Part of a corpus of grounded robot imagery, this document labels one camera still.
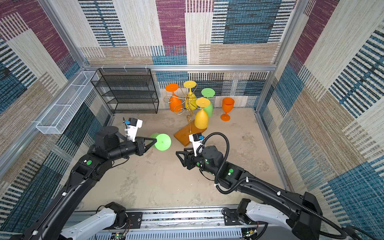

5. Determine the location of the gold wire wine glass rack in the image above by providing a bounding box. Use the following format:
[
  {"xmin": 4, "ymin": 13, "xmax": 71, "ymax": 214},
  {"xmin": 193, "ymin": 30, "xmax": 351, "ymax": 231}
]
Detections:
[{"xmin": 164, "ymin": 85, "xmax": 206, "ymax": 147}]

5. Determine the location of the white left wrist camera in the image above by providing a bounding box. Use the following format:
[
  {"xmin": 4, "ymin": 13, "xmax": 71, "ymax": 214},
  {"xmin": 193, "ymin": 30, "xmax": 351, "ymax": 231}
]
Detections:
[{"xmin": 123, "ymin": 118, "xmax": 143, "ymax": 142}]

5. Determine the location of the yellow front wine glass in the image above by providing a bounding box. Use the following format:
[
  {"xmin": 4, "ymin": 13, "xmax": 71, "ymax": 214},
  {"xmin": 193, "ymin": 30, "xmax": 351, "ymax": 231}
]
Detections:
[{"xmin": 195, "ymin": 98, "xmax": 209, "ymax": 129}]

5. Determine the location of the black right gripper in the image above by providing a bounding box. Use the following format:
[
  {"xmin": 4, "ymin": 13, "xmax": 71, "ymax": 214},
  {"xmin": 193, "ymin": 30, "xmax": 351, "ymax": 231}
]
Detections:
[{"xmin": 176, "ymin": 147, "xmax": 219, "ymax": 177}]

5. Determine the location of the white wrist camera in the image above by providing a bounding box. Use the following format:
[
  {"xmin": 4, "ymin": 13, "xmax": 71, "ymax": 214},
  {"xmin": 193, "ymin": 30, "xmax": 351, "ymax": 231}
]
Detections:
[
  {"xmin": 123, "ymin": 118, "xmax": 143, "ymax": 142},
  {"xmin": 189, "ymin": 133, "xmax": 205, "ymax": 157}
]

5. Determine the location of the white mesh wall basket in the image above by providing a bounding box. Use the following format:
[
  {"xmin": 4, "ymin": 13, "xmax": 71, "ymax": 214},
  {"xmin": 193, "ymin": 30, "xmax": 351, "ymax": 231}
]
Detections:
[{"xmin": 36, "ymin": 71, "xmax": 95, "ymax": 135}]

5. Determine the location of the black mesh shelf rack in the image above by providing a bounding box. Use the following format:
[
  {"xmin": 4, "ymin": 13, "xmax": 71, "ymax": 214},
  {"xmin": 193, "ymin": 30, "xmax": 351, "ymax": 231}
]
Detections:
[{"xmin": 91, "ymin": 68, "xmax": 159, "ymax": 114}]

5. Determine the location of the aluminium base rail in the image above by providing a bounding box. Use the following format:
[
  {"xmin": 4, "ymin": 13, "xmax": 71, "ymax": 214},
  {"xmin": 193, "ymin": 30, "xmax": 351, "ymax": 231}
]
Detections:
[{"xmin": 53, "ymin": 205, "xmax": 310, "ymax": 240}]

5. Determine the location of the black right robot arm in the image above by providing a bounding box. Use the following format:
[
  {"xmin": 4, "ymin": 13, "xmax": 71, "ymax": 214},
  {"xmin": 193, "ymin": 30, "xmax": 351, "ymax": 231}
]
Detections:
[{"xmin": 176, "ymin": 146, "xmax": 323, "ymax": 240}]

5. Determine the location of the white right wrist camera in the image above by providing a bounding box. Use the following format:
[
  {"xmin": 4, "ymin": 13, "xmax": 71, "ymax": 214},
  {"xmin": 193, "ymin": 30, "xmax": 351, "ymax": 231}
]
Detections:
[{"xmin": 189, "ymin": 133, "xmax": 205, "ymax": 157}]

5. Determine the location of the yellow wine glass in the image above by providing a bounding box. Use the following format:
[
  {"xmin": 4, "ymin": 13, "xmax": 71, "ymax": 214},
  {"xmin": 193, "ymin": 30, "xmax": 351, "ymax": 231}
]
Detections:
[
  {"xmin": 195, "ymin": 98, "xmax": 209, "ymax": 129},
  {"xmin": 184, "ymin": 81, "xmax": 198, "ymax": 111}
]

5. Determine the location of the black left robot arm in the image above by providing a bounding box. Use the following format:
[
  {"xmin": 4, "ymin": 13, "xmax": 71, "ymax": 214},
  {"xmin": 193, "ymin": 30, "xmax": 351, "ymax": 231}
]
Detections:
[{"xmin": 11, "ymin": 126, "xmax": 157, "ymax": 240}]

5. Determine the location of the green wine glass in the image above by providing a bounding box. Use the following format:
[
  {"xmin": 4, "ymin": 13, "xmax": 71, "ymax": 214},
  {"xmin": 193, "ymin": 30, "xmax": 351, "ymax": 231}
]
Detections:
[
  {"xmin": 201, "ymin": 88, "xmax": 216, "ymax": 118},
  {"xmin": 150, "ymin": 133, "xmax": 172, "ymax": 151}
]

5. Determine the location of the yellow back wine glass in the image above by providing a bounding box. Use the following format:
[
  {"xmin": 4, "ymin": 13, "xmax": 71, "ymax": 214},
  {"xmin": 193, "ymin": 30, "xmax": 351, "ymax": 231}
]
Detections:
[{"xmin": 184, "ymin": 81, "xmax": 198, "ymax": 111}]

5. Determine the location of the orange wine glass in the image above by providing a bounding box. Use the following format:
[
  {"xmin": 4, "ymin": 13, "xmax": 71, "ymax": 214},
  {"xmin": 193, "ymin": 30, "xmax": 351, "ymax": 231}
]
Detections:
[
  {"xmin": 166, "ymin": 84, "xmax": 183, "ymax": 113},
  {"xmin": 221, "ymin": 98, "xmax": 235, "ymax": 122}
]

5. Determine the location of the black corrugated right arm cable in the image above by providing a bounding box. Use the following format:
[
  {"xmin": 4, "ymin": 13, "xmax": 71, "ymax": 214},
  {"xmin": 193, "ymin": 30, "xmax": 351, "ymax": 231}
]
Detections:
[{"xmin": 197, "ymin": 131, "xmax": 384, "ymax": 240}]

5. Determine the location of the orange back wine glass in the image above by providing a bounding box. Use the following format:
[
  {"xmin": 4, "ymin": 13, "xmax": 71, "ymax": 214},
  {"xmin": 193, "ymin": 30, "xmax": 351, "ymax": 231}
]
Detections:
[{"xmin": 166, "ymin": 84, "xmax": 183, "ymax": 113}]

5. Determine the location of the orange front wine glass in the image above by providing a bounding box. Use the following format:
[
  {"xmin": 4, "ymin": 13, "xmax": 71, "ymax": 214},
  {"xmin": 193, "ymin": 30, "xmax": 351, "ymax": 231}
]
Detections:
[{"xmin": 221, "ymin": 98, "xmax": 235, "ymax": 122}]

